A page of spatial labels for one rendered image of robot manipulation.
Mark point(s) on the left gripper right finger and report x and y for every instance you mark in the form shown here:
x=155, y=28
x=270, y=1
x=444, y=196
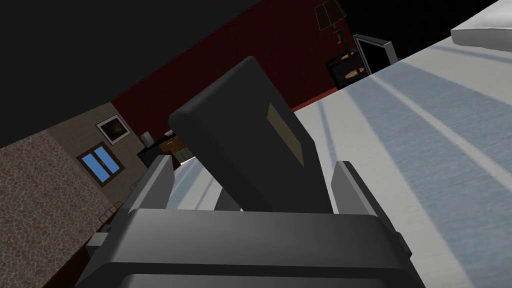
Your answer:
x=352, y=196

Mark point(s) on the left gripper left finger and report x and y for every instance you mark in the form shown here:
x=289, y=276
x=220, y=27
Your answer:
x=154, y=188

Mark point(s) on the dark dresser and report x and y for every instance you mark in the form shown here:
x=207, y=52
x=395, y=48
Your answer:
x=160, y=150

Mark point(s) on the brown framed window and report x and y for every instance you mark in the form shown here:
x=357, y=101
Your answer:
x=100, y=164

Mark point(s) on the framed dark picture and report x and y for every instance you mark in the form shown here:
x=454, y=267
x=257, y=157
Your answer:
x=113, y=129

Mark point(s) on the bed with white striped cover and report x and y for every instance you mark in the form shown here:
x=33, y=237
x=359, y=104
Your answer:
x=400, y=128

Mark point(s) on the black box with tan label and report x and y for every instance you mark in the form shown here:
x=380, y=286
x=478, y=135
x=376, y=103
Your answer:
x=232, y=140

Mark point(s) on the black nightstand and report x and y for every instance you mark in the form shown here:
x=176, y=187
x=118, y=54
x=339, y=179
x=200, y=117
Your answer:
x=340, y=74

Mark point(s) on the grey framed mirror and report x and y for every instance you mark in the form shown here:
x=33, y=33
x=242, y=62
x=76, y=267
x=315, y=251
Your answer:
x=378, y=50

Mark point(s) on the floor lamp with dark shade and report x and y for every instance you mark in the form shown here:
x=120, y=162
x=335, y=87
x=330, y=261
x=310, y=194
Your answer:
x=330, y=14

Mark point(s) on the white pillow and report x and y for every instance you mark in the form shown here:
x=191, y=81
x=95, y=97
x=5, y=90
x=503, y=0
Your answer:
x=488, y=30

